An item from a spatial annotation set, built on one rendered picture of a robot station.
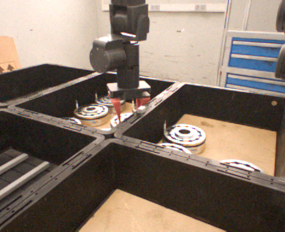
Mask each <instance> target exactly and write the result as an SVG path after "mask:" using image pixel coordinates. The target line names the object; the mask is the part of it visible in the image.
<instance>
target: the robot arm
mask: <svg viewBox="0 0 285 232"><path fill-rule="evenodd" d="M148 12H149V4H148V3H146V0H111V3H110V4H109V13H110V24H111V34H107V35H106V36H105V37H100V38H97V39H95V40H93V48H92V49H91V50H90V64H91V66H92V67H93V69H94V70H95V71H96V72H97V73H107V72H109V71H112V70H114V69H116V73H117V83H109V84H107V90H108V96H109V98H110V100H111V102H112V104H113V106H114V108H115V109H116V115H117V117H118V120H119V123H120V122H121V102H120V100H119V98H118V94H121V98H122V100H132V99H136V109H138V108H139V107H140V106H144V105H145V104H146V103H148V102H149V100H150V95H149V94H148V92H151V87H150V86H149V85H148V84H147V83H146V82H144V81H139V43H138V42H139V41H145V40H146V37H147V33H149V17H148Z"/></svg>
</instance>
